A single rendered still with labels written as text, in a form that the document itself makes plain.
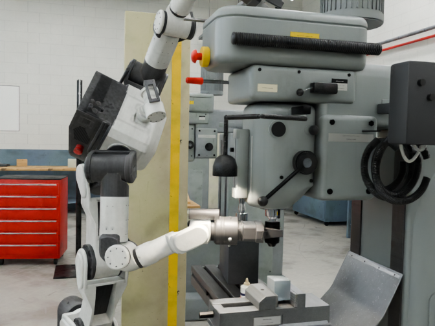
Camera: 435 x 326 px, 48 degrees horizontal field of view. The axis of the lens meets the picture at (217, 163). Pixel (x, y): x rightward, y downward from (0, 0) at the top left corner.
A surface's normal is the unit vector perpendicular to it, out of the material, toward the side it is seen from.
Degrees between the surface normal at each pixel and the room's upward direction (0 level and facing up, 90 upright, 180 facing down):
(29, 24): 90
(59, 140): 90
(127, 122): 57
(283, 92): 90
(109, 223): 84
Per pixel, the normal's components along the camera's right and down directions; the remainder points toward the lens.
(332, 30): 0.26, 0.06
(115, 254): -0.11, -0.05
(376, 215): -0.96, 0.00
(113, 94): 0.48, -0.50
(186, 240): 0.00, 0.18
